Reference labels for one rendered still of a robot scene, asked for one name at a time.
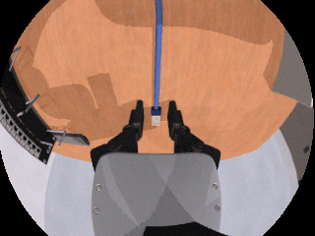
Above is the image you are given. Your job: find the blue patch cord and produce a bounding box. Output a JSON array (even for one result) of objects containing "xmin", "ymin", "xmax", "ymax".
[{"xmin": 154, "ymin": 0, "xmax": 162, "ymax": 110}]

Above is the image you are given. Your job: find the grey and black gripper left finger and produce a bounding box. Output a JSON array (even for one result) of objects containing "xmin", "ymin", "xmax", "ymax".
[{"xmin": 91, "ymin": 100, "xmax": 144, "ymax": 172}]

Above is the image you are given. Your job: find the white cable plug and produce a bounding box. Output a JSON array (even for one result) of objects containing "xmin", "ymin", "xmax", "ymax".
[{"xmin": 151, "ymin": 106, "xmax": 161, "ymax": 126}]

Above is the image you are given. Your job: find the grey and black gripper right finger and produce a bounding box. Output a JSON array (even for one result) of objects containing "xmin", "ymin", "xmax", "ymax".
[{"xmin": 167, "ymin": 100, "xmax": 221, "ymax": 169}]

